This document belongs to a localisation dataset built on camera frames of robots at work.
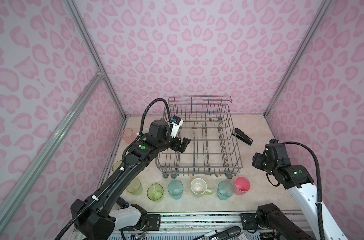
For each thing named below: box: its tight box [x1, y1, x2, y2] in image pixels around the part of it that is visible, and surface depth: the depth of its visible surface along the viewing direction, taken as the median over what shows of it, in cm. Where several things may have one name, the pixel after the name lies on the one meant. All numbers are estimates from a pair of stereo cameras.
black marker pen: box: [209, 226, 241, 240], surface depth 68 cm
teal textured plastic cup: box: [216, 180, 235, 201], surface depth 80 cm
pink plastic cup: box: [233, 176, 251, 196], surface depth 82 cm
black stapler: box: [232, 128, 254, 146], surface depth 106 cm
